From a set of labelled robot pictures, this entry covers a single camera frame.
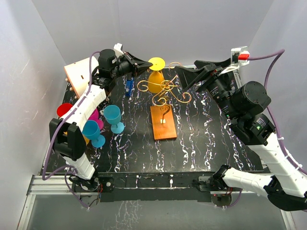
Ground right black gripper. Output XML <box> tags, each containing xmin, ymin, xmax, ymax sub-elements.
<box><xmin>175</xmin><ymin>58</ymin><xmax>239</xmax><ymax>120</ymax></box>

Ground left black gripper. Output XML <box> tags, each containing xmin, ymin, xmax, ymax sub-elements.
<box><xmin>111</xmin><ymin>52</ymin><xmax>154</xmax><ymax>80</ymax></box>

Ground yellow wine glass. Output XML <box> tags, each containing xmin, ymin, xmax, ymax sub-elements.
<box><xmin>63</xmin><ymin>132</ymin><xmax>90</xmax><ymax>145</ymax></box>
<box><xmin>148</xmin><ymin>57</ymin><xmax>165</xmax><ymax>93</ymax></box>

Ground light blue wine glass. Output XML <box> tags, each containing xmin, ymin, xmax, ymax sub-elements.
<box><xmin>103</xmin><ymin>105</ymin><xmax>125</xmax><ymax>134</ymax></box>

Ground pink wine glass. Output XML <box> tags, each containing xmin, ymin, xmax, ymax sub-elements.
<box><xmin>88</xmin><ymin>108</ymin><xmax>104</xmax><ymax>130</ymax></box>

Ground teal wine glass back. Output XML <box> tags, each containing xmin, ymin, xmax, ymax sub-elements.
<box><xmin>82</xmin><ymin>120</ymin><xmax>106</xmax><ymax>148</ymax></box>

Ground red wine glass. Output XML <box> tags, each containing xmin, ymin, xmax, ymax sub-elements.
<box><xmin>57</xmin><ymin>103</ymin><xmax>72</xmax><ymax>117</ymax></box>

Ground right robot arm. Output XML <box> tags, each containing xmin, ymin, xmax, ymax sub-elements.
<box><xmin>175</xmin><ymin>59</ymin><xmax>307</xmax><ymax>211</ymax></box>

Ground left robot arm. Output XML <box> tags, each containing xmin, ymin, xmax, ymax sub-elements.
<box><xmin>49</xmin><ymin>48</ymin><xmax>152</xmax><ymax>191</ymax></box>

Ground wooden rack base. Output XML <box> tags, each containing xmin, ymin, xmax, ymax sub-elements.
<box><xmin>150</xmin><ymin>104</ymin><xmax>177</xmax><ymax>141</ymax></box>

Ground blue stapler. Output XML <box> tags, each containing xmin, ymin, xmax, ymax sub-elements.
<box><xmin>125</xmin><ymin>77</ymin><xmax>134</xmax><ymax>97</ymax></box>

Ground white cylindrical box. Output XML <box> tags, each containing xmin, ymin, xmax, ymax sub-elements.
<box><xmin>64</xmin><ymin>57</ymin><xmax>90</xmax><ymax>100</ymax></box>

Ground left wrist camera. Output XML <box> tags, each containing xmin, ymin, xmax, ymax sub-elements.
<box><xmin>113</xmin><ymin>43</ymin><xmax>124</xmax><ymax>57</ymax></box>

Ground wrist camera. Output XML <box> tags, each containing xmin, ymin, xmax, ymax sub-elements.
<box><xmin>220</xmin><ymin>46</ymin><xmax>250</xmax><ymax>75</ymax></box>
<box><xmin>113</xmin><ymin>43</ymin><xmax>124</xmax><ymax>57</ymax></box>

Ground gold wire glass rack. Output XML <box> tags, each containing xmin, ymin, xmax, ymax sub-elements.
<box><xmin>137</xmin><ymin>75</ymin><xmax>192</xmax><ymax>106</ymax></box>

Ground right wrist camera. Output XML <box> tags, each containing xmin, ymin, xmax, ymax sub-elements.
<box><xmin>220</xmin><ymin>46</ymin><xmax>250</xmax><ymax>75</ymax></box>

